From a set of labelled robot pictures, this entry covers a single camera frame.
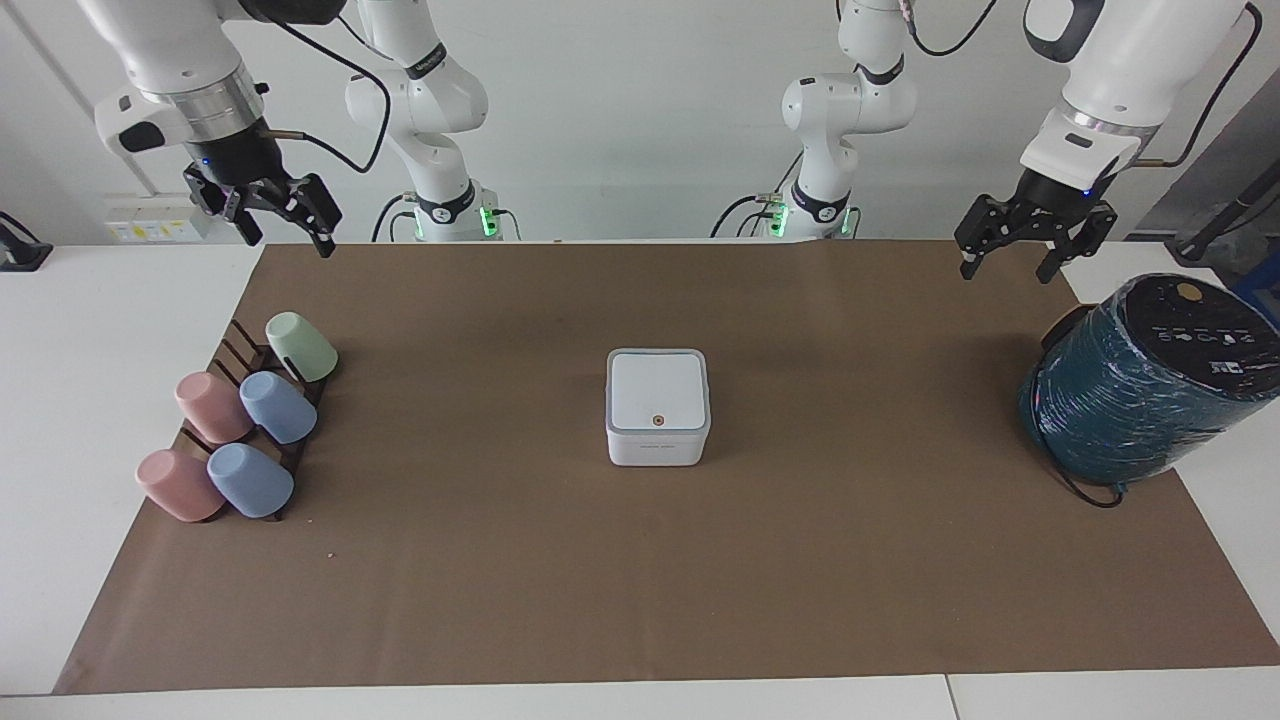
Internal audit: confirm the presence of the blue cup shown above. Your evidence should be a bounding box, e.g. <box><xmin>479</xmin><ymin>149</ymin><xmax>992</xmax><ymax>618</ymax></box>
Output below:
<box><xmin>239</xmin><ymin>371</ymin><xmax>319</xmax><ymax>445</ymax></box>
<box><xmin>206</xmin><ymin>442</ymin><xmax>296</xmax><ymax>520</ymax></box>

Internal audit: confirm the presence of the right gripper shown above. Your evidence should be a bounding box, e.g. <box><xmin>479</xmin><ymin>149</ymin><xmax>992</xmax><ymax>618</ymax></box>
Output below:
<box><xmin>183</xmin><ymin>122</ymin><xmax>344</xmax><ymax>259</ymax></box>

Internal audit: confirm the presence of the black cable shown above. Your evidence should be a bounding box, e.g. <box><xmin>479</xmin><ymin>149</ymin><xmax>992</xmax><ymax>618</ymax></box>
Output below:
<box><xmin>1032</xmin><ymin>395</ymin><xmax>1127</xmax><ymax>510</ymax></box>
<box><xmin>710</xmin><ymin>180</ymin><xmax>801</xmax><ymax>239</ymax></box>
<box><xmin>371</xmin><ymin>193</ymin><xmax>413</xmax><ymax>243</ymax></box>
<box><xmin>903</xmin><ymin>0</ymin><xmax>1001</xmax><ymax>58</ymax></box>
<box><xmin>255</xmin><ymin>5</ymin><xmax>393</xmax><ymax>176</ymax></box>
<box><xmin>1138</xmin><ymin>2</ymin><xmax>1263</xmax><ymax>169</ymax></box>

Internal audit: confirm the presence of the teal cord spool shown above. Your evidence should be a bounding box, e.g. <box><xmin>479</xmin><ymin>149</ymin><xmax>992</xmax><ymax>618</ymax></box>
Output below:
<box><xmin>1017</xmin><ymin>272</ymin><xmax>1280</xmax><ymax>489</ymax></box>

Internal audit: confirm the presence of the pink cup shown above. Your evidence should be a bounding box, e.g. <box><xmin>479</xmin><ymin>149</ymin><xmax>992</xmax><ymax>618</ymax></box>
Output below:
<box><xmin>174</xmin><ymin>371</ymin><xmax>255</xmax><ymax>445</ymax></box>
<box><xmin>135</xmin><ymin>448</ymin><xmax>227</xmax><ymax>523</ymax></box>

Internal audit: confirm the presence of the white square box device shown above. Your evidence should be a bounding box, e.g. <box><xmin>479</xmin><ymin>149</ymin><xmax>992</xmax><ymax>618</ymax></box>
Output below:
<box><xmin>605</xmin><ymin>347</ymin><xmax>713</xmax><ymax>468</ymax></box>

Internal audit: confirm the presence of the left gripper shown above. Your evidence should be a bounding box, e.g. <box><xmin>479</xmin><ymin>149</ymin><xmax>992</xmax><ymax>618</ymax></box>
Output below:
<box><xmin>954</xmin><ymin>168</ymin><xmax>1119</xmax><ymax>285</ymax></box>

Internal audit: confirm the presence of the dark brown cup rack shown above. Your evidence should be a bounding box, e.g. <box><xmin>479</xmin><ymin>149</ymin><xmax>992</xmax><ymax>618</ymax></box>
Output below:
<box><xmin>178</xmin><ymin>319</ymin><xmax>331</xmax><ymax>524</ymax></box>

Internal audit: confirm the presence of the green cup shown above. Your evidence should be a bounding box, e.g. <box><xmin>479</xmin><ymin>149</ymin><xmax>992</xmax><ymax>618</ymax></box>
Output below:
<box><xmin>265</xmin><ymin>311</ymin><xmax>340</xmax><ymax>384</ymax></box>

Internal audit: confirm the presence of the black stand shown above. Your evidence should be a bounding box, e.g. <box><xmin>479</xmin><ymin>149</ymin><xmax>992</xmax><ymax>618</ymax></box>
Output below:
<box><xmin>1172</xmin><ymin>165</ymin><xmax>1280</xmax><ymax>269</ymax></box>
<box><xmin>0</xmin><ymin>211</ymin><xmax>54</xmax><ymax>272</ymax></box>

